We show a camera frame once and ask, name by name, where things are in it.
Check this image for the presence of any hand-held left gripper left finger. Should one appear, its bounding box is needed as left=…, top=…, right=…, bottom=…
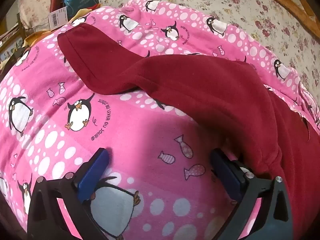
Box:
left=27, top=148, right=125, bottom=240

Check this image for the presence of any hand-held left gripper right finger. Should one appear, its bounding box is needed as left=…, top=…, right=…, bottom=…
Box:
left=210, top=149, right=293, bottom=240

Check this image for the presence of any dark red fleece garment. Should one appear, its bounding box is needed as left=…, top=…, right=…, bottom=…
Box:
left=57, top=23, right=320, bottom=240

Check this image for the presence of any pink penguin print blanket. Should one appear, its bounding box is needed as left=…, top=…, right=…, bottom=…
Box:
left=0, top=0, right=320, bottom=240

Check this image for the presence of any yellow cloth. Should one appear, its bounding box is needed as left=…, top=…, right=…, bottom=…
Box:
left=22, top=5, right=100, bottom=49

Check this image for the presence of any wooden furniture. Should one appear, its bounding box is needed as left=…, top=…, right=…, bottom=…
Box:
left=0, top=12, right=28, bottom=63

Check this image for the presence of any white paper tag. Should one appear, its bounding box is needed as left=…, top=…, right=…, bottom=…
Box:
left=48, top=7, right=68, bottom=28

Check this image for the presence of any floral bed sheet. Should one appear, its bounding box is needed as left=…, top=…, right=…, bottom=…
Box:
left=99, top=0, right=320, bottom=100

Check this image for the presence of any floral pillow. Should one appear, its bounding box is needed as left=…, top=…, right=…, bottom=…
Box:
left=19, top=0, right=54, bottom=30

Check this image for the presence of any orange patterned cushion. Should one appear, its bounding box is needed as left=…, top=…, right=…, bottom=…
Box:
left=237, top=0, right=320, bottom=28

